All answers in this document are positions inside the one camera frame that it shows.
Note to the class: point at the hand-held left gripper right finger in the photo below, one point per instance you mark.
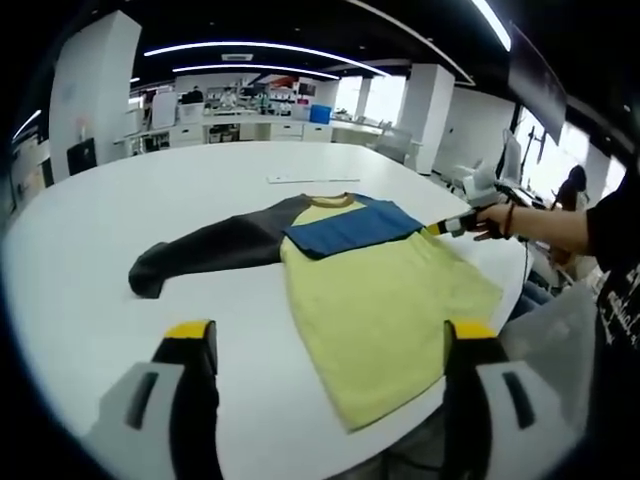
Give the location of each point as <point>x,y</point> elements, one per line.
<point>465,415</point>

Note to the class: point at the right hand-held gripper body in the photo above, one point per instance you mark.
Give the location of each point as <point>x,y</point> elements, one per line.
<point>482,187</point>

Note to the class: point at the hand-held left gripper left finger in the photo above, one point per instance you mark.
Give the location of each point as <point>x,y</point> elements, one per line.
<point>190,410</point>

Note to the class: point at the yellow long-sleeve garment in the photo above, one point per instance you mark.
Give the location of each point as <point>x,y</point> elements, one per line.
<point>375,310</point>

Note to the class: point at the thin template marking strip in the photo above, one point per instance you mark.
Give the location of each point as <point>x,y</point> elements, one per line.
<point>300,178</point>

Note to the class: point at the person's right hand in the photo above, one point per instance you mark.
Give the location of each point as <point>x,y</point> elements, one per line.
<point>497,220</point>

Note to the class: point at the white square pillar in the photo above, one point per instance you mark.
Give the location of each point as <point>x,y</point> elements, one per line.
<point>95,90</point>
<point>427,120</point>

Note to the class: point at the person's blue jeans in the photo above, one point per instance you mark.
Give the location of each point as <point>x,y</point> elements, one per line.
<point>537,295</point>

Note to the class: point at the black hanging screen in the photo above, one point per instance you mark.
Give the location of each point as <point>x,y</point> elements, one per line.
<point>537,75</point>

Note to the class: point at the person's black printed shirt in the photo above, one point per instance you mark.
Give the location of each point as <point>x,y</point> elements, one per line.
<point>620,240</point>

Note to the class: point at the blue plastic crate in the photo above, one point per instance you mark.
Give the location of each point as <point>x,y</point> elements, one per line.
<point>321,114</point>

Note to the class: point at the white lab counter row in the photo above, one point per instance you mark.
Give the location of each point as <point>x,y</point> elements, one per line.
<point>290,131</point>

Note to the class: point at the red banner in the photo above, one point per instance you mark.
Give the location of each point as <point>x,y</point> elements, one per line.
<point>286,82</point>

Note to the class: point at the ceiling air vent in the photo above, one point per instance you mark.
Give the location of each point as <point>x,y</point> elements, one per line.
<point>237,57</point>

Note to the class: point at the black cabinet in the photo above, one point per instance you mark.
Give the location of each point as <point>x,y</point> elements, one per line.
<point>81,157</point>

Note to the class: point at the white freestanding panel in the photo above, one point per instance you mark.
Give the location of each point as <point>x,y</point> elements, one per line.
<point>165,111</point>

